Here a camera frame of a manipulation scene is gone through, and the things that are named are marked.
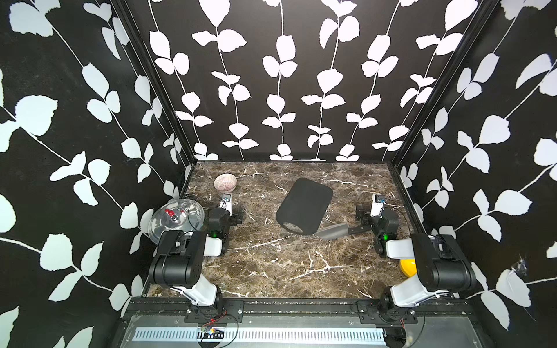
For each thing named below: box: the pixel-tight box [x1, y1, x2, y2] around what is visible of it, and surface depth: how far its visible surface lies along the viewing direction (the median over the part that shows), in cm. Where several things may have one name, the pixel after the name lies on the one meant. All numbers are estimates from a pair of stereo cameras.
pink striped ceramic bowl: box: [213, 172, 238, 193], surface depth 109 cm
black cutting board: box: [275, 177, 333, 236], surface depth 104 cm
